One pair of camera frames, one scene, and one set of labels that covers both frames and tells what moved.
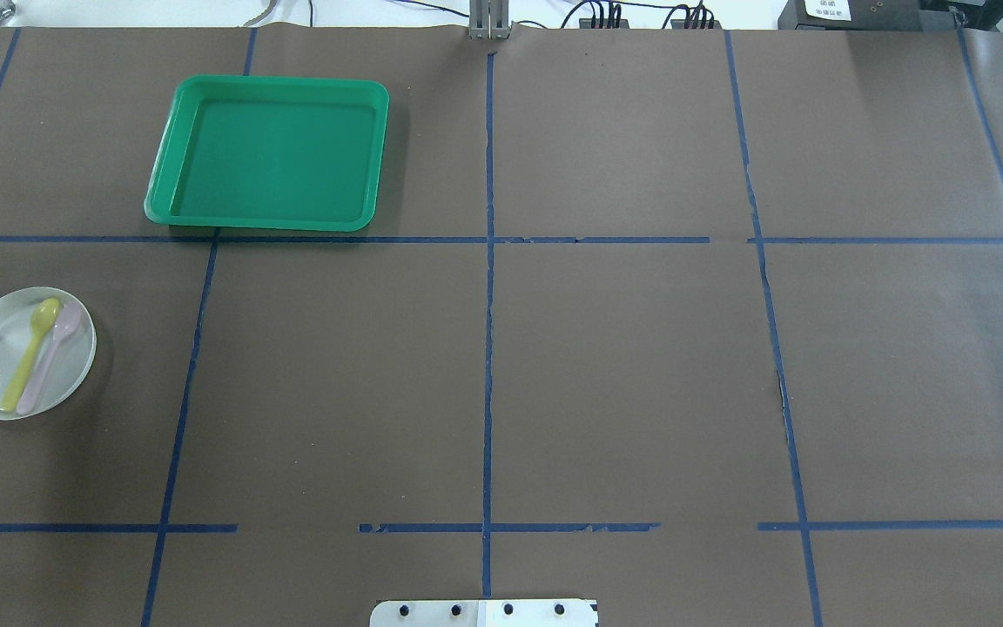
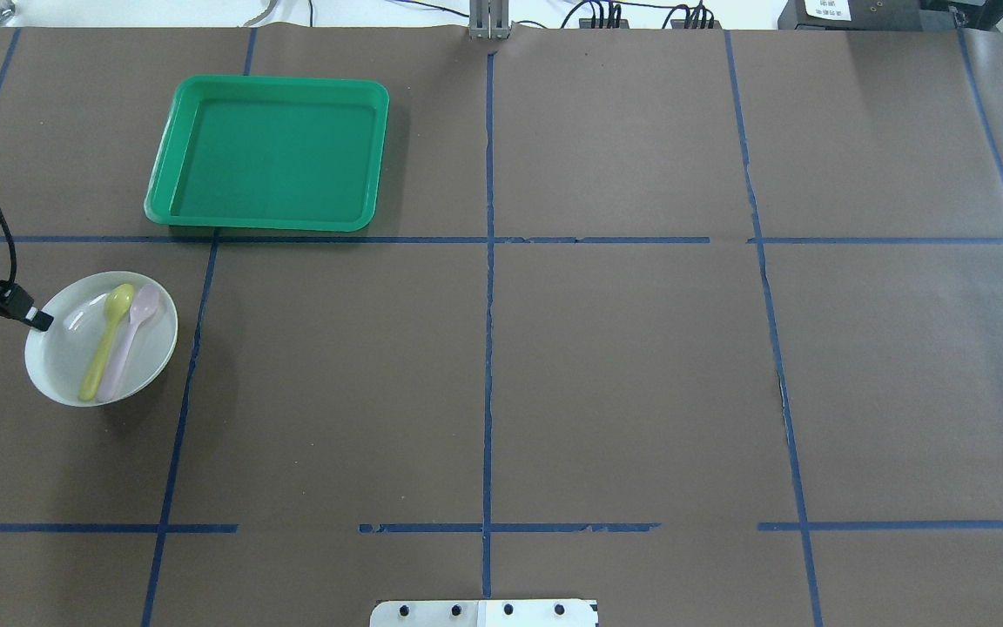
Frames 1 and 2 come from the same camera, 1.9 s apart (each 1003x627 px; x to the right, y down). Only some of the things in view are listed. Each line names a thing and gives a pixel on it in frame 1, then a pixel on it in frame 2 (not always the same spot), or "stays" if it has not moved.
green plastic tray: [271, 153] stays
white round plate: [41, 348] to [113, 337]
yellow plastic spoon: [44, 316] to [117, 301]
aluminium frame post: [489, 19] stays
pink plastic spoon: [68, 320] to [144, 302]
